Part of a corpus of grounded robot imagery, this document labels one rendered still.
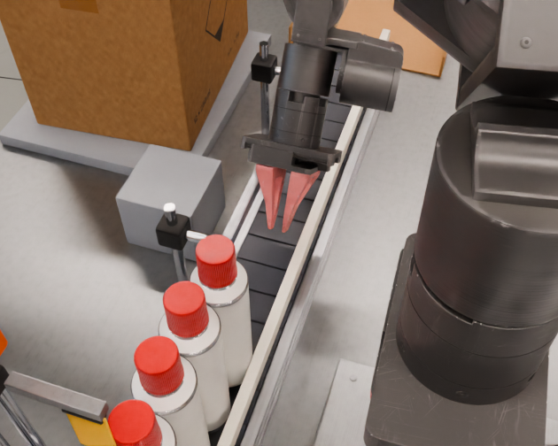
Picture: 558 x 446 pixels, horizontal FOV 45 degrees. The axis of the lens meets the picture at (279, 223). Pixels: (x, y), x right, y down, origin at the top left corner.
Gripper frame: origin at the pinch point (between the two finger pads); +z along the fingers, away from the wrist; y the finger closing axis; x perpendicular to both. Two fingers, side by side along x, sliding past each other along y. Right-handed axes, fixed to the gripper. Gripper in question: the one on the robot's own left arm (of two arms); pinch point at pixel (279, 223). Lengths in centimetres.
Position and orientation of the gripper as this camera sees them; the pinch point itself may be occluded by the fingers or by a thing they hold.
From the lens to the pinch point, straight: 76.5
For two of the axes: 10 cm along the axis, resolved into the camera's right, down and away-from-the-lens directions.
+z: -1.8, 9.6, 2.1
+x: 2.4, -1.7, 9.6
